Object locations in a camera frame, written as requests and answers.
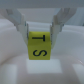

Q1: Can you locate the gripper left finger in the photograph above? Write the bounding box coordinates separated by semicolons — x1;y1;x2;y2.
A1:
5;7;30;48

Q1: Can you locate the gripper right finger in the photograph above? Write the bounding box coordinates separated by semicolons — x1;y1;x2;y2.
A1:
49;7;73;48

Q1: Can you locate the yellow block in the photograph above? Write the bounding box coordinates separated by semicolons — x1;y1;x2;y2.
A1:
27;30;54;62

